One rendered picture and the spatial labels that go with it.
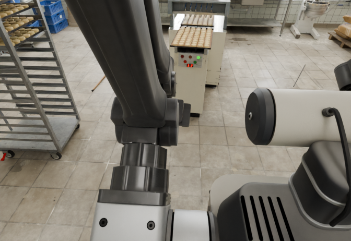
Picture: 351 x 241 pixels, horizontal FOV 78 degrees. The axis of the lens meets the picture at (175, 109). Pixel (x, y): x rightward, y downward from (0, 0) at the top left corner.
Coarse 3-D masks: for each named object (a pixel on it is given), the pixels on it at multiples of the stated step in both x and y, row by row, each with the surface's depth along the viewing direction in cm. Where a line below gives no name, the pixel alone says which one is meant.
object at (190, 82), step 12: (180, 48) 224; (204, 60) 217; (180, 72) 230; (192, 72) 227; (204, 72) 225; (180, 84) 239; (192, 84) 236; (204, 84) 234; (180, 96) 248; (192, 96) 246; (192, 108) 256
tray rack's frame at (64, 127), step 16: (16, 96) 229; (0, 112) 211; (16, 128) 229; (32, 128) 229; (64, 128) 229; (0, 144) 211; (16, 144) 211; (32, 144) 211; (48, 144) 211; (64, 144) 213
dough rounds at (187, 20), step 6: (186, 18) 282; (192, 18) 283; (198, 18) 290; (204, 18) 282; (210, 18) 282; (186, 24) 267; (192, 24) 269; (198, 24) 264; (204, 24) 263; (210, 24) 263
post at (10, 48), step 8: (0, 24) 135; (0, 32) 138; (8, 40) 142; (8, 48) 144; (16, 56) 149; (16, 64) 151; (24, 72) 157; (24, 80) 159; (32, 88) 166; (32, 96) 167; (40, 104) 175; (40, 112) 177; (48, 120) 186; (48, 128) 188; (56, 144) 201
